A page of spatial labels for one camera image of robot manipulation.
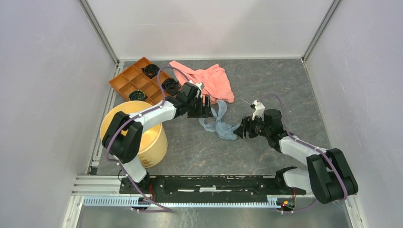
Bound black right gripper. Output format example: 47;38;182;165
233;113;270;139

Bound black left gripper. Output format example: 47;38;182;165
186;95;213;118

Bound light blue plastic trash bag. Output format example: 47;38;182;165
199;100;240;140

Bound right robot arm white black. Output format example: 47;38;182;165
235;109;359;204

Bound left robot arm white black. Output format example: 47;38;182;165
101;81;212;194

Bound yellow trash bin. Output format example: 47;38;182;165
99;101;168;168

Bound pink cloth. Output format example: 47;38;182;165
169;61;235;104

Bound black bag roll right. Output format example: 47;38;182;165
162;78;182;96

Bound black bag roll top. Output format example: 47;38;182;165
142;64;160;79

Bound black green bag roll left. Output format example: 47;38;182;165
128;90;148;101

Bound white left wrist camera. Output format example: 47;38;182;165
189;80;205;98

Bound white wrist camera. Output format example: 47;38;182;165
189;80;205;98
250;100;265;121

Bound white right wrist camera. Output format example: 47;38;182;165
250;100;265;121

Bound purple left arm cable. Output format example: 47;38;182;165
105;66;191;213

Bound aluminium slotted cable rail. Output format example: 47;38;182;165
83;196;280;209

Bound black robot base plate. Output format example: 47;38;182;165
139;175;306;203

